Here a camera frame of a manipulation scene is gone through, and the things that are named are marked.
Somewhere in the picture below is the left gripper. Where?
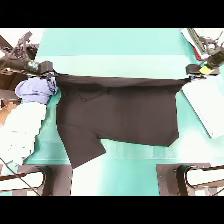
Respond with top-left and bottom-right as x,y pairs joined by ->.
38,60 -> 55,77

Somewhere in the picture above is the black cable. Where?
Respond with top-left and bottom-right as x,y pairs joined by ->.
0,157 -> 43,197

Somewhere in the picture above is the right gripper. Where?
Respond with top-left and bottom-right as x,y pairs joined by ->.
185,63 -> 208,80

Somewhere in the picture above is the dark brown T-shirt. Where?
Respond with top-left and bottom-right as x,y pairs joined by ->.
53,73 -> 192,170

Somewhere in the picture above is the red garment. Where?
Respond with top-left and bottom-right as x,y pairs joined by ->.
194,49 -> 209,62

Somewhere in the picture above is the lavender garment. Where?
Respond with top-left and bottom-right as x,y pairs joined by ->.
14,76 -> 60,105

